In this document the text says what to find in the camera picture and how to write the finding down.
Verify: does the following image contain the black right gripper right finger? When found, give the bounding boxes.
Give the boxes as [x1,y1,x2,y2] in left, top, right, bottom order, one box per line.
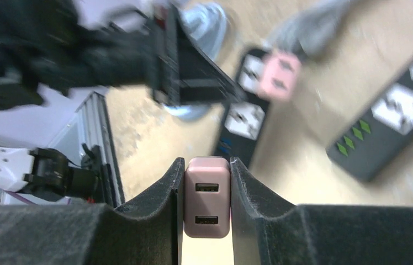
[230,157,413,264]

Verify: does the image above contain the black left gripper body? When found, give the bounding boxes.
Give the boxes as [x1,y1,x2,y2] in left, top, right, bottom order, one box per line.
[147,3,247,106]

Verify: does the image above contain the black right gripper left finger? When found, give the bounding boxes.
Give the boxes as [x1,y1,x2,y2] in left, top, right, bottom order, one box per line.
[0,158,185,264]

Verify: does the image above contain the pink plug adapter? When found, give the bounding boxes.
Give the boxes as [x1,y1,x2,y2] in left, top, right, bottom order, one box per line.
[256,51,302,102]
[183,156,231,239]

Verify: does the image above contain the black strip with pink plugs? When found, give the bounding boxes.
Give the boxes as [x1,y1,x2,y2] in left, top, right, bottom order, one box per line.
[212,48,277,169]

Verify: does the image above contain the black strip with green USB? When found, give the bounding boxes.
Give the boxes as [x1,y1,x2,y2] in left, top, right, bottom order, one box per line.
[326,61,413,182]

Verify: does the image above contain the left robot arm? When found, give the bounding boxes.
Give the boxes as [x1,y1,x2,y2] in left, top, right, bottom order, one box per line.
[0,1,247,207]

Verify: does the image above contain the light blue round socket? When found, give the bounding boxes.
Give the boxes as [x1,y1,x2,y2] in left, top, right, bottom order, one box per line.
[164,2,229,122]

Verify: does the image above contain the aluminium table edge rail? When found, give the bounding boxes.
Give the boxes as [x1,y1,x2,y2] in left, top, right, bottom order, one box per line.
[48,92,125,208]

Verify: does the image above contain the grey bundled power cable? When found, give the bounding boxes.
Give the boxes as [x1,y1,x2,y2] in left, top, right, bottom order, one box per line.
[264,0,353,59]

